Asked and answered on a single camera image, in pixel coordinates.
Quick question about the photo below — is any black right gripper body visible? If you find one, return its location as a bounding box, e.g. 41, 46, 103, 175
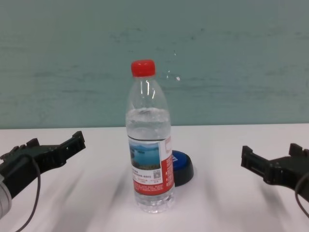
264, 156, 309, 194

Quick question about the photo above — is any clear water bottle red cap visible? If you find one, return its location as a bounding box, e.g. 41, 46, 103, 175
125, 59, 175, 214

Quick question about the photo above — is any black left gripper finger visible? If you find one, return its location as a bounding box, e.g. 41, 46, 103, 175
56, 131, 86, 169
26, 138, 41, 149

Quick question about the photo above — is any blue push button black base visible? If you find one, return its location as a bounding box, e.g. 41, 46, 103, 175
170, 149, 195, 187

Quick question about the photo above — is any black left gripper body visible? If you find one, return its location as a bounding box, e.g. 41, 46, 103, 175
0, 144, 63, 198

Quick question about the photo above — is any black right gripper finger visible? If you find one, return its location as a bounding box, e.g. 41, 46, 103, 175
240, 145, 269, 176
289, 143, 309, 159

